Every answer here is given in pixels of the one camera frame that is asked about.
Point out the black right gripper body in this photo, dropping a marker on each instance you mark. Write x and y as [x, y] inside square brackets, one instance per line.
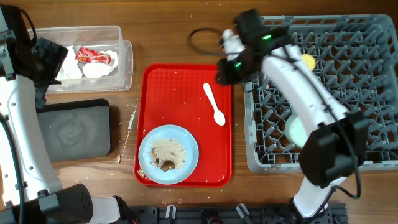
[240, 68]

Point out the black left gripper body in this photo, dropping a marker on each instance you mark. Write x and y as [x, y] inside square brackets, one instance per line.
[50, 58]

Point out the white napkin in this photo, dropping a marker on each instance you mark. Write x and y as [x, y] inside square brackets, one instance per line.
[71, 70]

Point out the red snack wrapper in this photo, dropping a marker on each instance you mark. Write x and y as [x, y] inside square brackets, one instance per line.
[87, 55]

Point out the yellow plastic cup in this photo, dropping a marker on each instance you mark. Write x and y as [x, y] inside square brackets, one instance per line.
[309, 61]

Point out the green small plate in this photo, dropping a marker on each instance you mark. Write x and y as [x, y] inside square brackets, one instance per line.
[295, 131]

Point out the white plastic fork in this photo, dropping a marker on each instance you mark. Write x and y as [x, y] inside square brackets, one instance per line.
[259, 85]

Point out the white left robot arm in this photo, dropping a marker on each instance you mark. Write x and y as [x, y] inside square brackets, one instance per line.
[32, 192]

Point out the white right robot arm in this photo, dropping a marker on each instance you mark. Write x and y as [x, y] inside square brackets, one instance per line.
[336, 144]

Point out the clear plastic waste bin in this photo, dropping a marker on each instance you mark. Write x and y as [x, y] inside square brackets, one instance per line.
[98, 38]

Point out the grey dishwasher rack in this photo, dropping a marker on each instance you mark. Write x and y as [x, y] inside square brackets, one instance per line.
[356, 58]

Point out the black plastic tray bin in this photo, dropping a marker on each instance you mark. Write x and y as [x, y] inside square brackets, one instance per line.
[76, 130]

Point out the red serving tray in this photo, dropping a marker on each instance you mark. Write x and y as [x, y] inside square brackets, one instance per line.
[173, 94]

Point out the food crumb on table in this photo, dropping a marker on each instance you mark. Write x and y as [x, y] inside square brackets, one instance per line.
[118, 159]

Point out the light blue dinner plate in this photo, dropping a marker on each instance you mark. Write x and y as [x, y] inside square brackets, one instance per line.
[172, 176]

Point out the brown food scraps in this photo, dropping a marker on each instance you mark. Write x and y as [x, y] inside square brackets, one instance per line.
[167, 154]

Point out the food scrap on tray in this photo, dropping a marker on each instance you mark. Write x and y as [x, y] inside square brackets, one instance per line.
[141, 173]

